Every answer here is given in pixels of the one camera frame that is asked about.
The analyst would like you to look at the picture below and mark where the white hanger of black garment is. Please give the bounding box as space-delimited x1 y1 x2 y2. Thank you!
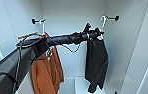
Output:
95 14 109 42

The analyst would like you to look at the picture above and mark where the black garment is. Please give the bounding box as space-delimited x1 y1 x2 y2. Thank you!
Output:
84 37 110 94

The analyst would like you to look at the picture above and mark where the white wardrobe carcass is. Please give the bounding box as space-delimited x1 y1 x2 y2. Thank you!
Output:
3 0 138 94

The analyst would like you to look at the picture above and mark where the white hanger of orange garment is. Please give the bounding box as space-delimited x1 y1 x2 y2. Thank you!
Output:
39 19 48 37

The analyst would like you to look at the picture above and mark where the white inner shelf box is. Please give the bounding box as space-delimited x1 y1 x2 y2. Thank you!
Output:
73 75 106 94

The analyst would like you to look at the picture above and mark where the black hook above orange garment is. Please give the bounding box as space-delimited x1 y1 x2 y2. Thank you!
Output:
30 18 46 25

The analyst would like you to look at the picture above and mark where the orange hanging garment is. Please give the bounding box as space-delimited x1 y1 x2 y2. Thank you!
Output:
30 33 65 94

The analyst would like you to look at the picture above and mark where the white sticker with orange band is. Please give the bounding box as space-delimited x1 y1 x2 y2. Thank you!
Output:
17 31 40 41

